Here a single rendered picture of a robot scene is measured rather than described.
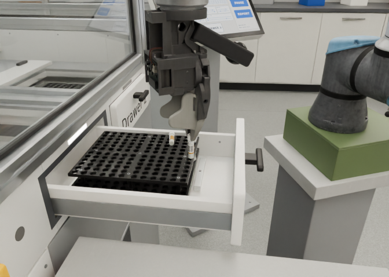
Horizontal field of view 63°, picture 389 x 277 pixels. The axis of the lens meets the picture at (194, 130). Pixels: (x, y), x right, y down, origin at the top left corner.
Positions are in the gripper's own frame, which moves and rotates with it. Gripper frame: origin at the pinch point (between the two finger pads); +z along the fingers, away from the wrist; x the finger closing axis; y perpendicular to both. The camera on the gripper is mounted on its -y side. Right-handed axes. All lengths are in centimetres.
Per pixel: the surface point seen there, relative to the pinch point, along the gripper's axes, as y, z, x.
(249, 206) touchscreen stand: -68, 95, -73
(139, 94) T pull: -1.0, 7.5, -41.2
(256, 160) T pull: -11.8, 7.4, 2.6
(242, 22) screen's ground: -64, -3, -89
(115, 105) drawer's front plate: 7.9, 5.9, -31.5
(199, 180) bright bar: -2.9, 13.7, -3.8
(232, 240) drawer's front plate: -1.8, 15.1, 12.0
